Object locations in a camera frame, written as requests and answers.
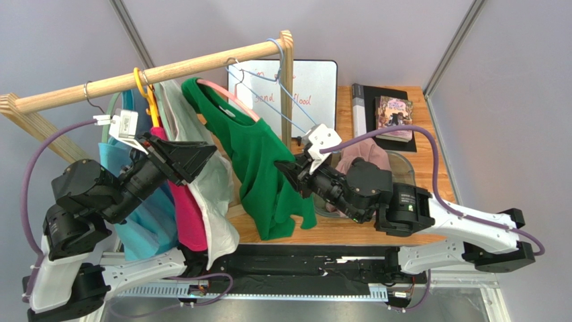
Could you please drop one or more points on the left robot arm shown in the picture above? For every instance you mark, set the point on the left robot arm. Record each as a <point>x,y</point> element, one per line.
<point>88,198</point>

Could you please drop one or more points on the wooden clothes rack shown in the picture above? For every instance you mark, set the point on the wooden clothes rack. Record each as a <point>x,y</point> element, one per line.
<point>24,112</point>

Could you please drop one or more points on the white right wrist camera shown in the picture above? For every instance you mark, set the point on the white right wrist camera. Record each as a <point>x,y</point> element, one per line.
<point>319,137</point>

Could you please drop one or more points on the clear blue plastic tub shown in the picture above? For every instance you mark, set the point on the clear blue plastic tub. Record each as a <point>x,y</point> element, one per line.
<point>402,172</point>

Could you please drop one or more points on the black binder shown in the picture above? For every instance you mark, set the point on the black binder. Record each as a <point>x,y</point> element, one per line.
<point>364,115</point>

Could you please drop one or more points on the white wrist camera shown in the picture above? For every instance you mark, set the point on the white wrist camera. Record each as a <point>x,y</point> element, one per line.
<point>123,129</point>
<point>319,137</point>

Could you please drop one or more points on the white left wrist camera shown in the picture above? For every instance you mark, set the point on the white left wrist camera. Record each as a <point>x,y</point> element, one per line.
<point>123,129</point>

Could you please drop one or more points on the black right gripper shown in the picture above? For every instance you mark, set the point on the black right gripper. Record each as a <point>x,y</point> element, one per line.
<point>302,176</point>

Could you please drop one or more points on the illustrated paperback book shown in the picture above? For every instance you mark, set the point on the illustrated paperback book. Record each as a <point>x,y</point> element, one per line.
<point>391,112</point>

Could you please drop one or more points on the yellow plastic hanger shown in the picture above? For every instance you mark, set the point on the yellow plastic hanger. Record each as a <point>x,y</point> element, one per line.
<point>146,90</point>

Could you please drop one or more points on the white board with red writing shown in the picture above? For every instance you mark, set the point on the white board with red writing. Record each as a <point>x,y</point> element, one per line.
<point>313,95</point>

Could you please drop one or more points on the sage green hanger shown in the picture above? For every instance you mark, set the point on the sage green hanger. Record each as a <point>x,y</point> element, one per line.
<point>106,115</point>

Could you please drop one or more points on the light blue t shirt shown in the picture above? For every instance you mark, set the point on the light blue t shirt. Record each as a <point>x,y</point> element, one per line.
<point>151,228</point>

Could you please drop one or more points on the green t shirt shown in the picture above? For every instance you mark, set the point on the green t shirt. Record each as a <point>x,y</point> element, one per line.
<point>253,148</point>

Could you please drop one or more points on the light blue wire hanger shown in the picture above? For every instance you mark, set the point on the light blue wire hanger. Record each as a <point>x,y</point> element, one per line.
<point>286,96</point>

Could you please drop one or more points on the magenta t shirt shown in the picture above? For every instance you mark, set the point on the magenta t shirt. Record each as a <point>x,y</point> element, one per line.
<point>189,219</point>

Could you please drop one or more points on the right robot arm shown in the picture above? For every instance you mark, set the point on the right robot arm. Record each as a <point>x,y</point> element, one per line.
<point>488,241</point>

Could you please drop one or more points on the dusty pink t shirt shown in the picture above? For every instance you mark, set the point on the dusty pink t shirt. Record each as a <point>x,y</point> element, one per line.
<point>366,152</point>

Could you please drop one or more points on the white t shirt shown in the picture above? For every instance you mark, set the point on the white t shirt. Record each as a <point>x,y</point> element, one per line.
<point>213,189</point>

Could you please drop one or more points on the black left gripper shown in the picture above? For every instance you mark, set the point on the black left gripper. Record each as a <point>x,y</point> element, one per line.
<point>182,160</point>

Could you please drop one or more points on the pink hanger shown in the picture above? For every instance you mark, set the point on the pink hanger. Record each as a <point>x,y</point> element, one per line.
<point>230,96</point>

